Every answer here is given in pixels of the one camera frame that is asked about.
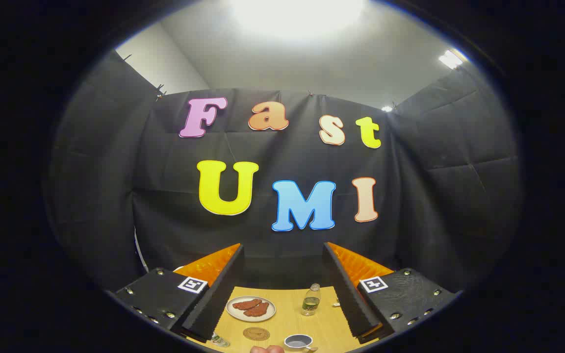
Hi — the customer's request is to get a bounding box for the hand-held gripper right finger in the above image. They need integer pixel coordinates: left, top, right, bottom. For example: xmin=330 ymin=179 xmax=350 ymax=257
xmin=322 ymin=242 xmax=460 ymax=344

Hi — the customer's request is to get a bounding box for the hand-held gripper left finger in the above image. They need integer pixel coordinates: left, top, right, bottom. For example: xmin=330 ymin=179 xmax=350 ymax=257
xmin=115 ymin=243 xmax=245 ymax=343

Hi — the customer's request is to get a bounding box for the white cup wooden handle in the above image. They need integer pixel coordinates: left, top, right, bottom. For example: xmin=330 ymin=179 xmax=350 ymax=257
xmin=284 ymin=334 xmax=318 ymax=353

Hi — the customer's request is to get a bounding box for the clear plastic water bottle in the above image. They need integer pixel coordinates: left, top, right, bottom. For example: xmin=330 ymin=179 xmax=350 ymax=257
xmin=301 ymin=283 xmax=321 ymax=317

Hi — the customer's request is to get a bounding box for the wooden table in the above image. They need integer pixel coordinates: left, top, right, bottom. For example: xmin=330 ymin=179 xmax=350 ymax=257
xmin=187 ymin=286 xmax=371 ymax=353

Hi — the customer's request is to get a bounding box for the white round plate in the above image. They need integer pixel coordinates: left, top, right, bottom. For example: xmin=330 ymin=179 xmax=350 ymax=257
xmin=226 ymin=296 xmax=277 ymax=323

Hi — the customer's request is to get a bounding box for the black backdrop cloth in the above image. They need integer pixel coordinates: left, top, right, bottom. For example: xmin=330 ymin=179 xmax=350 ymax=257
xmin=47 ymin=49 xmax=523 ymax=295

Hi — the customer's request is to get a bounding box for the large ceiling light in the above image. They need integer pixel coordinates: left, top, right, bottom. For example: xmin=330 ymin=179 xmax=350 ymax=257
xmin=229 ymin=0 xmax=366 ymax=40

